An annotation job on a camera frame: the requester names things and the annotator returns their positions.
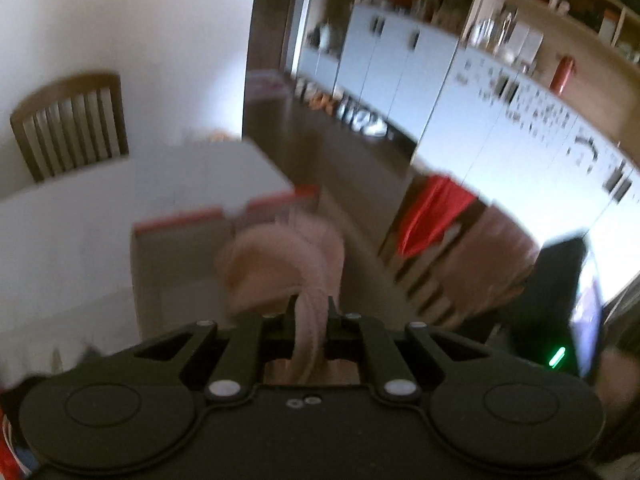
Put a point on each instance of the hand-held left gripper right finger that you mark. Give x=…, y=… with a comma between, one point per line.
x=350, y=332

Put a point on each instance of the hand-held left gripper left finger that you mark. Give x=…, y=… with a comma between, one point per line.
x=272, y=332

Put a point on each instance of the light wooden chair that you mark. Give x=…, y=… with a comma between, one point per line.
x=70, y=120

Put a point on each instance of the red shoe box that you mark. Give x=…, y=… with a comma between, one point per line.
x=150, y=270

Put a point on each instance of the red patterned rug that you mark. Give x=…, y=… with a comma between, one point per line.
x=270, y=86

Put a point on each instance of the brown door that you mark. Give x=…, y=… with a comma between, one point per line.
x=272, y=20

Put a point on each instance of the pink knit hat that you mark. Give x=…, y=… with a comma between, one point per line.
x=280, y=270

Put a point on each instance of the dark wooden chair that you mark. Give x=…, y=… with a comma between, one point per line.
x=425, y=285

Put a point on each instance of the white storage cabinet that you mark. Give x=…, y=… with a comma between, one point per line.
x=450, y=85

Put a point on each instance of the red garment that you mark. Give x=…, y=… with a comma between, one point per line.
x=435, y=210

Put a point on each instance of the red bottle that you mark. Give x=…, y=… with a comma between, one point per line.
x=564, y=74

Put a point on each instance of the row of shoes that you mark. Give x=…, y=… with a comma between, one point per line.
x=350, y=110

